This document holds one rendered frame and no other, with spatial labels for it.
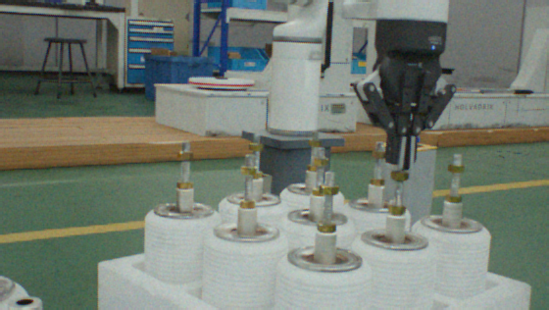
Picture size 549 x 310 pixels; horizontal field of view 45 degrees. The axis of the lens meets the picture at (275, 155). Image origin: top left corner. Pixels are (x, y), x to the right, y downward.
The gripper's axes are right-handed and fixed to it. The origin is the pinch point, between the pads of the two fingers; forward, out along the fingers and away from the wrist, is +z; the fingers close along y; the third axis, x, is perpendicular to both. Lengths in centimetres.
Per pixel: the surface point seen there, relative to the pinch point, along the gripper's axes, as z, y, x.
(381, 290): 14.4, -3.8, -3.1
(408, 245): 9.8, -0.4, -2.9
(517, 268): 35, 71, 41
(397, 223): 7.8, -0.6, -1.1
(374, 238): 9.8, -2.4, 0.5
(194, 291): 17.8, -18.9, 12.2
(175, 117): 23, 60, 230
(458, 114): 20, 213, 208
